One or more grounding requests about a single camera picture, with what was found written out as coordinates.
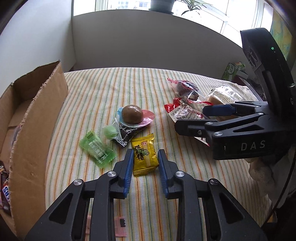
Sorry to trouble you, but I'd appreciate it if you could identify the sliced bread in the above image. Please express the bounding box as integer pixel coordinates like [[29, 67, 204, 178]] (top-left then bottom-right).
[[205, 85, 243, 105]]

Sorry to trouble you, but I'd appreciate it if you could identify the red white snack packet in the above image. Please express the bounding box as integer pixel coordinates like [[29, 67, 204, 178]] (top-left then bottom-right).
[[164, 97, 212, 147]]

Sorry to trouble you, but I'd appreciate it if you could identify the pink candy packet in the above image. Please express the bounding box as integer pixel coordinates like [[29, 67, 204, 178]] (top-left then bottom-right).
[[86, 215, 127, 237]]

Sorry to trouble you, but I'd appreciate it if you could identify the red clear date snack packet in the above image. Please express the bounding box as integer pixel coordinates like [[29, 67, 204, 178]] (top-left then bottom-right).
[[167, 78, 205, 103]]

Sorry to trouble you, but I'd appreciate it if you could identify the yellow candy packet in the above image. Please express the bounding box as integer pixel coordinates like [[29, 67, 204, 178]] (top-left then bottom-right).
[[132, 133, 159, 177]]

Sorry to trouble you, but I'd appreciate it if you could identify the brown egg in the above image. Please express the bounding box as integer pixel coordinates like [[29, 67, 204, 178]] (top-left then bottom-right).
[[117, 104, 155, 128]]

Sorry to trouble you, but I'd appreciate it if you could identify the black candy wrapper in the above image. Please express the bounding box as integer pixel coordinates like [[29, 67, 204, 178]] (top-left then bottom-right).
[[112, 118, 145, 148]]

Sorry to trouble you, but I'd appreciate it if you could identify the white gloved right hand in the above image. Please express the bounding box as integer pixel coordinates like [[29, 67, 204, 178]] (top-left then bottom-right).
[[245, 147, 295, 208]]

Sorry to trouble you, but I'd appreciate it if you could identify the green box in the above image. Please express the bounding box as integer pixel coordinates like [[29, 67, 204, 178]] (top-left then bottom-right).
[[221, 61, 245, 82]]

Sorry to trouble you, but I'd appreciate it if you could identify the green candy packet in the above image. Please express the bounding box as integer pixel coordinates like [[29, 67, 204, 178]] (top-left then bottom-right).
[[79, 131, 116, 168]]

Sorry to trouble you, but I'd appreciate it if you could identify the snickers bar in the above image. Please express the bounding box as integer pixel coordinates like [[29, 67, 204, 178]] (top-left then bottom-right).
[[0, 161, 11, 215]]

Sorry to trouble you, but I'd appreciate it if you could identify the light green round candy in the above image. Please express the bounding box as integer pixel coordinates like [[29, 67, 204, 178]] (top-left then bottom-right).
[[102, 125, 118, 140]]

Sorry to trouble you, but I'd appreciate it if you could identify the striped tablecloth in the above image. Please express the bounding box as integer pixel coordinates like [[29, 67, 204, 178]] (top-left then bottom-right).
[[45, 67, 273, 241]]

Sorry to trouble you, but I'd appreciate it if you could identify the cardboard box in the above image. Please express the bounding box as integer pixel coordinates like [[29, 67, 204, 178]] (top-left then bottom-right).
[[1, 61, 68, 240]]

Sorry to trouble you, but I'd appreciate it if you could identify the potted plant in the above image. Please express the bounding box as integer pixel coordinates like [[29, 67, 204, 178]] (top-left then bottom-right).
[[148, 0, 212, 16]]

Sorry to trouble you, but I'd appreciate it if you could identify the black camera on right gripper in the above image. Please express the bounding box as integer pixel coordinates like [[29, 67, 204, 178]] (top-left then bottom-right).
[[240, 27, 296, 130]]

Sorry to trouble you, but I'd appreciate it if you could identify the window frame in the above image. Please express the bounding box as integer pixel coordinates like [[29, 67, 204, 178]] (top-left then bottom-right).
[[72, 1, 273, 46]]

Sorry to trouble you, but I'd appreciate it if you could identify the wall map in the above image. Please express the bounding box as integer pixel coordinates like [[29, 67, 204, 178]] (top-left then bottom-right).
[[270, 11, 292, 60]]

